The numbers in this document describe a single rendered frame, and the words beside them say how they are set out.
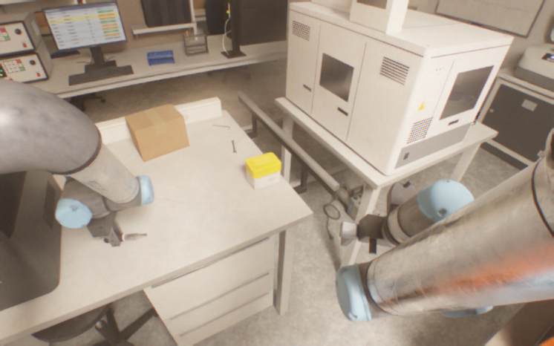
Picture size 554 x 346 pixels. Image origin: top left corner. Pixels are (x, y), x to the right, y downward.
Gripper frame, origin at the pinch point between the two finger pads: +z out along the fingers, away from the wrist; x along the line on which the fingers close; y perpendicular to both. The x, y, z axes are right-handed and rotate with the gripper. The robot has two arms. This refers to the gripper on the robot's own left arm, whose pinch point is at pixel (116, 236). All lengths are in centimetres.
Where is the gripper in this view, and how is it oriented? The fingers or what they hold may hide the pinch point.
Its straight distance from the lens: 107.0
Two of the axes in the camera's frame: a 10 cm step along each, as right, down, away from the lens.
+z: -0.2, 7.7, 6.4
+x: 1.9, 6.3, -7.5
